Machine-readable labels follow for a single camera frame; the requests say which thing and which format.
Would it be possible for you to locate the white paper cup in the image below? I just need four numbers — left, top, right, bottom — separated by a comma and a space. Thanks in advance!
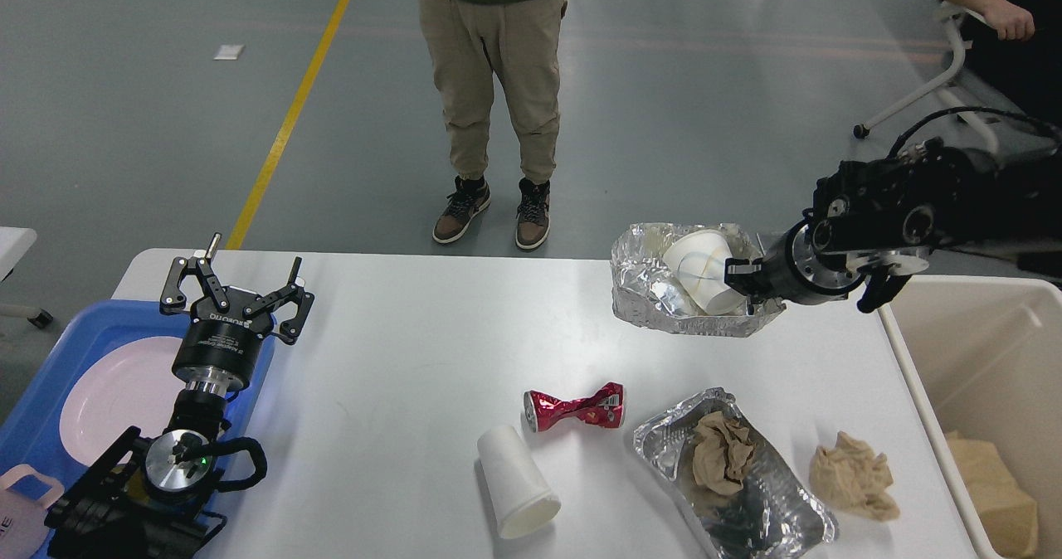
477, 425, 562, 540

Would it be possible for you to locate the pink HOME mug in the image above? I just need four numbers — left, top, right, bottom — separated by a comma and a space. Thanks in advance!
1, 464, 65, 558

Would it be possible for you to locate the aluminium foil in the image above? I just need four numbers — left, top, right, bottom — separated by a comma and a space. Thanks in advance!
611, 222, 786, 338

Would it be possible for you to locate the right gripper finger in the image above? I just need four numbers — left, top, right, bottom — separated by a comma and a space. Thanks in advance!
724, 258, 767, 304

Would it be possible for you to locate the crushed paper cup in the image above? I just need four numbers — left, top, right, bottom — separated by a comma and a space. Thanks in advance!
663, 228, 746, 316

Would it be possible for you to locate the crushed red can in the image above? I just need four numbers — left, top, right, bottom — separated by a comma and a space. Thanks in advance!
523, 382, 626, 433

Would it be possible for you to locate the person in khaki trousers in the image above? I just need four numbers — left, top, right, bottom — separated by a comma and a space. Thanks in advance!
417, 0, 568, 250

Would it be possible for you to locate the aluminium foil tray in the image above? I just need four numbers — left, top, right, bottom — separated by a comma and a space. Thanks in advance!
632, 386, 839, 558

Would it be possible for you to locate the person in dark trousers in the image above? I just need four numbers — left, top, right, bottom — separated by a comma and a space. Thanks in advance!
941, 0, 1061, 125

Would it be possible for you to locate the crumpled brown paper ball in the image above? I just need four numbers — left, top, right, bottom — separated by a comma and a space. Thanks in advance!
693, 411, 755, 496
809, 431, 900, 522

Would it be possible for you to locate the beige plastic bin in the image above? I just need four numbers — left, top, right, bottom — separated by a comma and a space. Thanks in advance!
879, 275, 1061, 558

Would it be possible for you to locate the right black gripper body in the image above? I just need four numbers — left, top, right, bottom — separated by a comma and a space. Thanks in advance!
759, 221, 866, 305

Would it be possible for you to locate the pink plate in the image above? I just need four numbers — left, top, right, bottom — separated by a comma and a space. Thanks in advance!
58, 336, 183, 467

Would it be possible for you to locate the white side table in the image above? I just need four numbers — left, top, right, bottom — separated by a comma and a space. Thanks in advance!
1, 226, 54, 329

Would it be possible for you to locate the brown paper bag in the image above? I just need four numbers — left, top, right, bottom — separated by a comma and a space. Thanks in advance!
945, 431, 1039, 558

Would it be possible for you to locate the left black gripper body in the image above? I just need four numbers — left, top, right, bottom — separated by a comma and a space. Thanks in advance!
172, 287, 275, 392

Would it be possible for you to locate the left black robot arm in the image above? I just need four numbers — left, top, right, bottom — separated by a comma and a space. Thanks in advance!
42, 234, 314, 558

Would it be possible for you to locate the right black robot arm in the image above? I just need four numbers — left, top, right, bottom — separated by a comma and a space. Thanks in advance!
724, 113, 1061, 314

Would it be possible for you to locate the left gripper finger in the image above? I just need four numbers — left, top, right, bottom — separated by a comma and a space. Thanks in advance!
158, 233, 230, 318
241, 257, 314, 345

